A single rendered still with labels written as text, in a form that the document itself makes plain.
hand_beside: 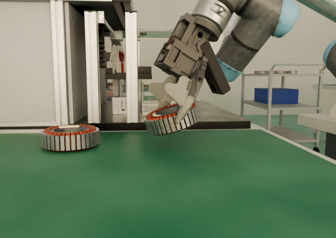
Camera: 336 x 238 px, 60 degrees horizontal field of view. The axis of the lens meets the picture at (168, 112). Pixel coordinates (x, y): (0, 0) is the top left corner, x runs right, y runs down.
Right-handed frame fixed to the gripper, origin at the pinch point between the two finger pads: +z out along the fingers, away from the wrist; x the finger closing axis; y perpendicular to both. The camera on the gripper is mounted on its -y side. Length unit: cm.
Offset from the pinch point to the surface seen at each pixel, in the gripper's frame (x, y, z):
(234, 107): -510, -309, -109
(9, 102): -26.4, 29.9, 14.0
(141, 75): -35.3, 2.0, -9.3
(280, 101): -236, -203, -90
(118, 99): -36.8, 4.5, 0.5
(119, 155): 3.6, 6.4, 10.0
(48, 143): -2.6, 17.9, 14.2
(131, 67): -20.1, 8.2, -8.2
